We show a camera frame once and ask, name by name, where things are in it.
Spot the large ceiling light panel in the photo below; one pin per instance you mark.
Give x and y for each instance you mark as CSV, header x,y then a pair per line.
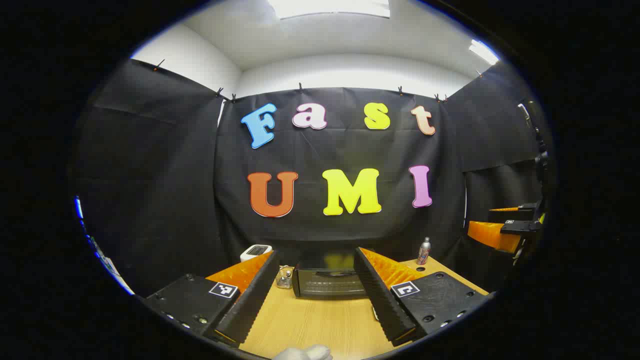
x,y
330,7

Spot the black electric oven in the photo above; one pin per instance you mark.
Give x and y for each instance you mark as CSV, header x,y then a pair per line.
x,y
325,286

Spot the silver printed bottle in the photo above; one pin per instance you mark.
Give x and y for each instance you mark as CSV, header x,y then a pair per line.
x,y
424,252

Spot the white toaster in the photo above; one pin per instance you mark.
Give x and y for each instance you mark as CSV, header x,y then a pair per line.
x,y
255,251

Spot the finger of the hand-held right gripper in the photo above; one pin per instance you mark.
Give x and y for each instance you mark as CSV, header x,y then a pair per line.
x,y
492,235
527,212

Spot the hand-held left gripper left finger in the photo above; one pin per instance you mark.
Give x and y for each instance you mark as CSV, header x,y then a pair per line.
x,y
255,295

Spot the small ceiling light panel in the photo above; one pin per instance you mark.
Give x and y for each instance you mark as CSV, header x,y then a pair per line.
x,y
483,51

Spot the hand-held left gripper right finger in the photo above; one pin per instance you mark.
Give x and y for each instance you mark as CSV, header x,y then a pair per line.
x,y
380,295

